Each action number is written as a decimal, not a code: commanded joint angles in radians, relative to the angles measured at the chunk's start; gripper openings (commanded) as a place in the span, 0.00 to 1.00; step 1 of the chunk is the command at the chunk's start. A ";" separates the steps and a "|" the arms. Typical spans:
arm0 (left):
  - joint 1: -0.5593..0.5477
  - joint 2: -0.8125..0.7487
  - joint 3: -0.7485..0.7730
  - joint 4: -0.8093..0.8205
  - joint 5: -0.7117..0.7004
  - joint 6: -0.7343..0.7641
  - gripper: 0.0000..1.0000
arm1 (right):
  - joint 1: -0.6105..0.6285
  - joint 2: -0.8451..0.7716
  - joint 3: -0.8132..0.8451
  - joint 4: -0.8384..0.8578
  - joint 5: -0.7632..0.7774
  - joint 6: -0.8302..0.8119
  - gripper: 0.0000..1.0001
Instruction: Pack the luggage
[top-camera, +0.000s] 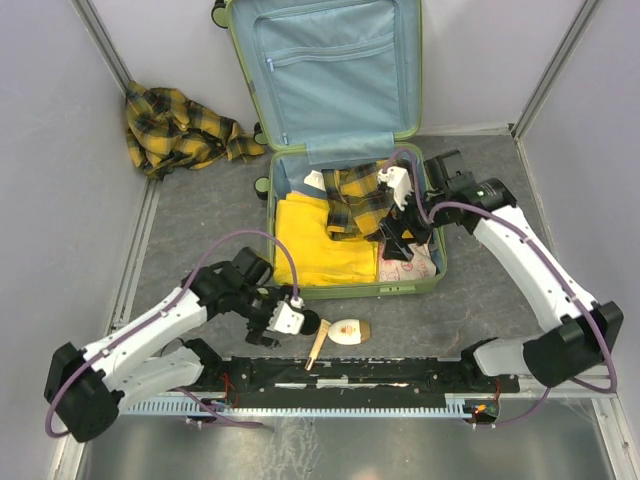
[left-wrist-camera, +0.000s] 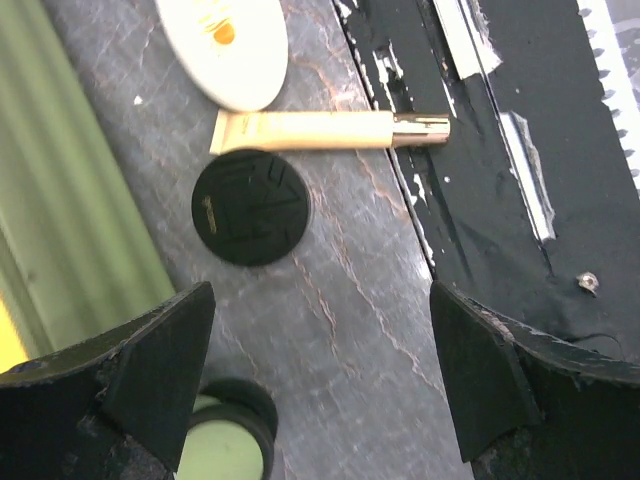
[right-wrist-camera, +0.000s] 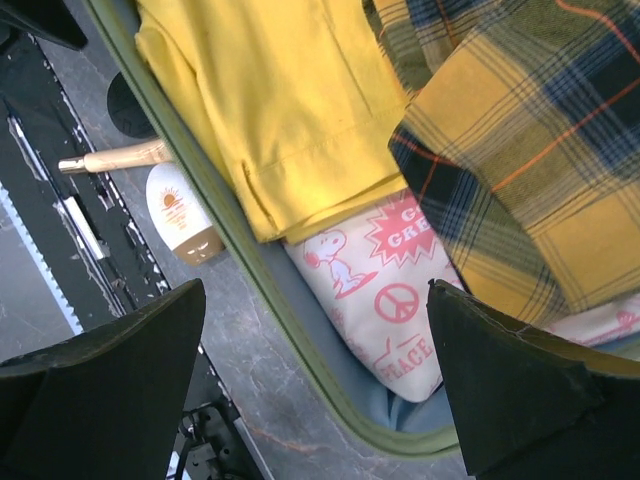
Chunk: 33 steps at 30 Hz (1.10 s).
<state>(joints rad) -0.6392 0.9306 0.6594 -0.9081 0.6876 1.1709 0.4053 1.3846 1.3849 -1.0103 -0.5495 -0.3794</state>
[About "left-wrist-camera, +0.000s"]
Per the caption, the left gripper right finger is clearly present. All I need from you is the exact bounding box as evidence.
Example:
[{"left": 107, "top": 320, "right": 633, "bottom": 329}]
[{"left": 430, "top": 282, "right": 639, "bottom": 479}]

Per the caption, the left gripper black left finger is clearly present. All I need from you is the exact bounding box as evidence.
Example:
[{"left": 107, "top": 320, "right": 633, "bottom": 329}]
[{"left": 1, "top": 282, "right": 216, "bottom": 479}]

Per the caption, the yellow garment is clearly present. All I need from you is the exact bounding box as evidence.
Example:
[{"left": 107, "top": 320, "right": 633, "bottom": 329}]
[{"left": 0, "top": 300, "right": 29, "bottom": 373}]

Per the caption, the green suitcase blue lining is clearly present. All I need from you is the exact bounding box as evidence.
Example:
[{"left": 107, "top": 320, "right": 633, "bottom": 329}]
[{"left": 0, "top": 0, "right": 279, "bottom": 480}]

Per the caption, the black round compact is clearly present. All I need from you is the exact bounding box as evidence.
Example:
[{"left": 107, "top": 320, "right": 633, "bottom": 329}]
[{"left": 191, "top": 149, "right": 311, "bottom": 267}]

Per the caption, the gold cosmetic tube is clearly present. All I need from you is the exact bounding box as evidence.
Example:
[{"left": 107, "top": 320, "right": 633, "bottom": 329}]
[{"left": 210, "top": 111, "right": 451, "bottom": 155}]

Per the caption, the white sunscreen bottle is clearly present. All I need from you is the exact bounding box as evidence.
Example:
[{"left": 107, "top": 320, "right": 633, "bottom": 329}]
[{"left": 155, "top": 0, "right": 289, "bottom": 112}]

